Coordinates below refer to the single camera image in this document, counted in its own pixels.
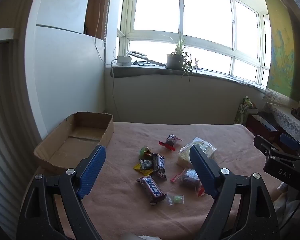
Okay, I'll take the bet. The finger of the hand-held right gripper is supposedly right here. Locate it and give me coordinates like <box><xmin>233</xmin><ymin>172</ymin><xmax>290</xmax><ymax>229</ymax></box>
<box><xmin>280</xmin><ymin>133</ymin><xmax>300</xmax><ymax>160</ymax></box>
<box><xmin>254</xmin><ymin>135</ymin><xmax>283</xmax><ymax>158</ymax></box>

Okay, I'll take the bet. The person's right hand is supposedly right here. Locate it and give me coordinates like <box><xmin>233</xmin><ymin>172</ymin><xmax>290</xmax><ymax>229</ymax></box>
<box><xmin>276</xmin><ymin>181</ymin><xmax>289</xmax><ymax>193</ymax></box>

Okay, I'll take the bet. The white power adapter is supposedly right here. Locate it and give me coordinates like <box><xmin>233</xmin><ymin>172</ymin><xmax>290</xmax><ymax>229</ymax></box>
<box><xmin>117</xmin><ymin>55</ymin><xmax>132</xmax><ymax>67</ymax></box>

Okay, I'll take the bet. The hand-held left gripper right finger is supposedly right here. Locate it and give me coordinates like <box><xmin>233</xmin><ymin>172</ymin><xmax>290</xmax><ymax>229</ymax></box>
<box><xmin>189</xmin><ymin>144</ymin><xmax>282</xmax><ymax>240</ymax></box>

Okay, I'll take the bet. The red-ended dried fruit packet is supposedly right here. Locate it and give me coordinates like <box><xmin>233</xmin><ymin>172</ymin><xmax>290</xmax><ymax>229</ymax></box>
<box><xmin>158</xmin><ymin>134</ymin><xmax>183</xmax><ymax>152</ymax></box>
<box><xmin>170</xmin><ymin>168</ymin><xmax>206</xmax><ymax>197</ymax></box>

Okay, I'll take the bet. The short brown chocolate bar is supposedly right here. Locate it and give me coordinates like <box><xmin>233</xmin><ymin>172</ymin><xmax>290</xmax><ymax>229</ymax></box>
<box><xmin>150</xmin><ymin>153</ymin><xmax>167</xmax><ymax>179</ymax></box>

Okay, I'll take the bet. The pink blanket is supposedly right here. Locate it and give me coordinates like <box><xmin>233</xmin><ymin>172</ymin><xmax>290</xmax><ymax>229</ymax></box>
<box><xmin>22</xmin><ymin>122</ymin><xmax>288</xmax><ymax>240</ymax></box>

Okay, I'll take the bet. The white ribbed panel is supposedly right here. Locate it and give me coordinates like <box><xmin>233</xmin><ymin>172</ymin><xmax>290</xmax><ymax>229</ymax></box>
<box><xmin>0</xmin><ymin>40</ymin><xmax>48</xmax><ymax>230</ymax></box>

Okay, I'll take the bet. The grey window sill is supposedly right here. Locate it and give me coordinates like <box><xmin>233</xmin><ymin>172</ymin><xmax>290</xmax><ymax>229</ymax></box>
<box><xmin>110</xmin><ymin>64</ymin><xmax>267</xmax><ymax>90</ymax></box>

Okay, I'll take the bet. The green printed bag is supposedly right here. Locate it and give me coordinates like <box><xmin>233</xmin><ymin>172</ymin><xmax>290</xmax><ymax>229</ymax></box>
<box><xmin>234</xmin><ymin>96</ymin><xmax>254</xmax><ymax>125</ymax></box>

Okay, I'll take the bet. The white lace cloth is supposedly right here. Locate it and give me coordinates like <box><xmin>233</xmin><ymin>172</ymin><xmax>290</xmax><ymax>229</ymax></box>
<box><xmin>264</xmin><ymin>102</ymin><xmax>300</xmax><ymax>143</ymax></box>

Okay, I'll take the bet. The potted spider plant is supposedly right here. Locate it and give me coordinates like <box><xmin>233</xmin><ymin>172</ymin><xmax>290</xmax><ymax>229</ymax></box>
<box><xmin>162</xmin><ymin>31</ymin><xmax>198</xmax><ymax>82</ymax></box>

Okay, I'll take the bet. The clear cracker packet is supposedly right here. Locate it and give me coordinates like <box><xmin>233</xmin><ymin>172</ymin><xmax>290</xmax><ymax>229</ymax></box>
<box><xmin>176</xmin><ymin>137</ymin><xmax>217</xmax><ymax>168</ymax></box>

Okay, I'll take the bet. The black and yellow packet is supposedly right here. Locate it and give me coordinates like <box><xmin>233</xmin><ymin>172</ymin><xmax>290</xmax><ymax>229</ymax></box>
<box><xmin>133</xmin><ymin>158</ymin><xmax>154</xmax><ymax>176</ymax></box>

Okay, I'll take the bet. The brown cardboard box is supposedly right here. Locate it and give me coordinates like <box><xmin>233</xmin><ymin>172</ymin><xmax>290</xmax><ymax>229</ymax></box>
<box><xmin>34</xmin><ymin>112</ymin><xmax>115</xmax><ymax>175</ymax></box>

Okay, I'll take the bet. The dark red box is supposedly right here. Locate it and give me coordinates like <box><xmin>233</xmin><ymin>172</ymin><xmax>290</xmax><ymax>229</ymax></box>
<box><xmin>246</xmin><ymin>114</ymin><xmax>280</xmax><ymax>143</ymax></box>

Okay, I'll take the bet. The brown wooden panel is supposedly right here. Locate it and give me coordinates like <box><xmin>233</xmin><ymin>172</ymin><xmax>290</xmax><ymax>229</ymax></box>
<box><xmin>84</xmin><ymin>0</ymin><xmax>108</xmax><ymax>40</ymax></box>

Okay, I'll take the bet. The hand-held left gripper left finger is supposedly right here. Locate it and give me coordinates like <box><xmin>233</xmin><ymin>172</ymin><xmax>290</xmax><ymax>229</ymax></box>
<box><xmin>16</xmin><ymin>145</ymin><xmax>107</xmax><ymax>240</ymax></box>

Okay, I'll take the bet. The green candy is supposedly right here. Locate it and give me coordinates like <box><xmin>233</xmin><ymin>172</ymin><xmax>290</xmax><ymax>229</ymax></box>
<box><xmin>166</xmin><ymin>194</ymin><xmax>185</xmax><ymax>206</ymax></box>

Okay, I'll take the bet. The long brown chocolate bar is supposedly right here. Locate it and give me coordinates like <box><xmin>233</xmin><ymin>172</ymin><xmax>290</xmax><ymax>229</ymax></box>
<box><xmin>136</xmin><ymin>175</ymin><xmax>168</xmax><ymax>205</ymax></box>

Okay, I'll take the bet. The white cabinet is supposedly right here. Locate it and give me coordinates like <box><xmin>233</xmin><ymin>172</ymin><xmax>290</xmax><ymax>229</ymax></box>
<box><xmin>24</xmin><ymin>0</ymin><xmax>108</xmax><ymax>140</ymax></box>

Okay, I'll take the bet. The dark figurine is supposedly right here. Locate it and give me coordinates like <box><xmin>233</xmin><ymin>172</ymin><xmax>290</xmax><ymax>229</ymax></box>
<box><xmin>291</xmin><ymin>106</ymin><xmax>300</xmax><ymax>123</ymax></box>

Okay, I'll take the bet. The white framed window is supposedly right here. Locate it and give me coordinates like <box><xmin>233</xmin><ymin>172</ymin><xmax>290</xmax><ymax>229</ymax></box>
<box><xmin>116</xmin><ymin>0</ymin><xmax>272</xmax><ymax>85</ymax></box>

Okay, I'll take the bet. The white hanging cable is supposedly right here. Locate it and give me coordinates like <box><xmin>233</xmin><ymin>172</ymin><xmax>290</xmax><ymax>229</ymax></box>
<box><xmin>94</xmin><ymin>0</ymin><xmax>108</xmax><ymax>64</ymax></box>

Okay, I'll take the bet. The wall map poster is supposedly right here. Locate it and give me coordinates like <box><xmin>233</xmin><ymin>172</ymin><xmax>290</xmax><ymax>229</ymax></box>
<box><xmin>260</xmin><ymin>0</ymin><xmax>300</xmax><ymax>103</ymax></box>

